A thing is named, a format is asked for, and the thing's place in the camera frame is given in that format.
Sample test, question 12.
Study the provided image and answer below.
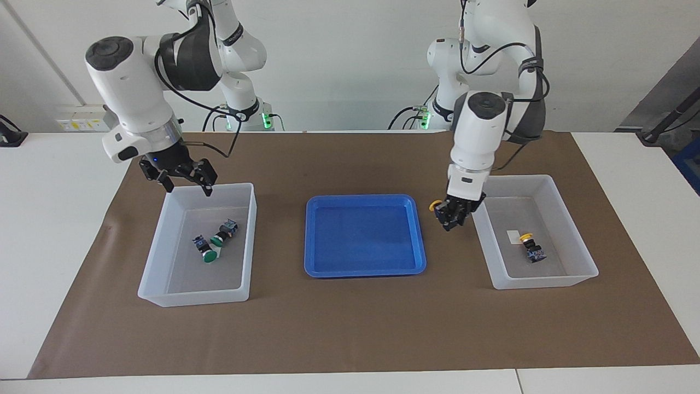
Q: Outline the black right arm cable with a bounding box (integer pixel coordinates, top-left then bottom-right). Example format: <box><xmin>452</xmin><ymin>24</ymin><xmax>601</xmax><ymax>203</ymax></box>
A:
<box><xmin>155</xmin><ymin>11</ymin><xmax>243</xmax><ymax>159</ymax></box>

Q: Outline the translucent white plastic box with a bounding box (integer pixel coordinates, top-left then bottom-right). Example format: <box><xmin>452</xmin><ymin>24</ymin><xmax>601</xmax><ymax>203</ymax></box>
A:
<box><xmin>137</xmin><ymin>183</ymin><xmax>258</xmax><ymax>308</ymax></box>
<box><xmin>467</xmin><ymin>175</ymin><xmax>599</xmax><ymax>290</ymax></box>

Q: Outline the blue plastic tray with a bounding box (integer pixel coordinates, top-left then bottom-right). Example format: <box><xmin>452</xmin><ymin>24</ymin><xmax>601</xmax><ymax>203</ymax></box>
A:
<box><xmin>304</xmin><ymin>194</ymin><xmax>427</xmax><ymax>279</ymax></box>

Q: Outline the white wall socket box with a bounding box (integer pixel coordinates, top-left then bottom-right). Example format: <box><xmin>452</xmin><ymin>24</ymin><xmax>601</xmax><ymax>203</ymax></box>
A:
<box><xmin>56</xmin><ymin>105</ymin><xmax>111</xmax><ymax>131</ymax></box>

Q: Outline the white wall cable duct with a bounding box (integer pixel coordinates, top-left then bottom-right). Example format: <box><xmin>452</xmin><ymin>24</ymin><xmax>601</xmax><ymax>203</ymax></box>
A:
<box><xmin>5</xmin><ymin>0</ymin><xmax>87</xmax><ymax>106</ymax></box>

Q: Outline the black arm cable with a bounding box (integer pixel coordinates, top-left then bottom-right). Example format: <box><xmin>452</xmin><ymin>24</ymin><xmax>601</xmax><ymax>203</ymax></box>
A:
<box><xmin>155</xmin><ymin>11</ymin><xmax>243</xmax><ymax>159</ymax></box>
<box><xmin>459</xmin><ymin>16</ymin><xmax>547</xmax><ymax>170</ymax></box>

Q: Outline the blue plastic crate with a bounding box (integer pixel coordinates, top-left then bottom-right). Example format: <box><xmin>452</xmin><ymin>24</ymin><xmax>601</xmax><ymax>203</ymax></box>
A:
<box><xmin>672</xmin><ymin>137</ymin><xmax>700</xmax><ymax>196</ymax></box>

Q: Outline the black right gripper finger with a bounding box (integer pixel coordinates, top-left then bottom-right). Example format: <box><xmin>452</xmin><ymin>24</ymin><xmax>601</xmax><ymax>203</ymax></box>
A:
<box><xmin>139</xmin><ymin>160</ymin><xmax>176</xmax><ymax>193</ymax></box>
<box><xmin>189</xmin><ymin>158</ymin><xmax>219</xmax><ymax>197</ymax></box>

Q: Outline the green push button switch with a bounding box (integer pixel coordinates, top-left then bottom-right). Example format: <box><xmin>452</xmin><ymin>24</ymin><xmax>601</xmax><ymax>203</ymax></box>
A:
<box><xmin>192</xmin><ymin>235</ymin><xmax>219</xmax><ymax>264</ymax></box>
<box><xmin>210</xmin><ymin>219</ymin><xmax>239</xmax><ymax>247</ymax></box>

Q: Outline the brown paper table mat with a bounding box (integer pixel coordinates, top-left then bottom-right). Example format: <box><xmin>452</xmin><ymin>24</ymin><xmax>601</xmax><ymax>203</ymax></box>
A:
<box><xmin>27</xmin><ymin>131</ymin><xmax>700</xmax><ymax>379</ymax></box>

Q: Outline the black device at table edge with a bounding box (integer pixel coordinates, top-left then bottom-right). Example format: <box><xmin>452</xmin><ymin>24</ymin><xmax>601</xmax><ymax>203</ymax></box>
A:
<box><xmin>0</xmin><ymin>114</ymin><xmax>29</xmax><ymax>147</ymax></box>

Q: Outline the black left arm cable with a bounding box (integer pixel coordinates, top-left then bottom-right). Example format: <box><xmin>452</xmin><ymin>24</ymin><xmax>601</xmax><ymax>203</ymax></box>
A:
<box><xmin>459</xmin><ymin>16</ymin><xmax>547</xmax><ymax>170</ymax></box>

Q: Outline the black stand pole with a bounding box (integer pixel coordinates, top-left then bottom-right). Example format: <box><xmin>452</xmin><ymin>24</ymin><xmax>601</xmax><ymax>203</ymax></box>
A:
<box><xmin>637</xmin><ymin>88</ymin><xmax>700</xmax><ymax>144</ymax></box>

